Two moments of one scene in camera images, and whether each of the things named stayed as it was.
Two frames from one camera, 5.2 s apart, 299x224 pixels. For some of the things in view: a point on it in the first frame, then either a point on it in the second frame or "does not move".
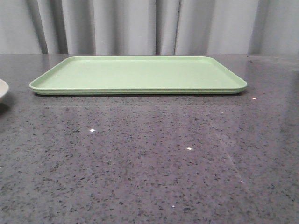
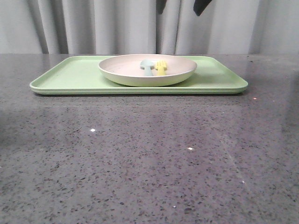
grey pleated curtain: [149, 27] does not move
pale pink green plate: [4, 87] to [121, 70]
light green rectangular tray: [138, 75] does not move
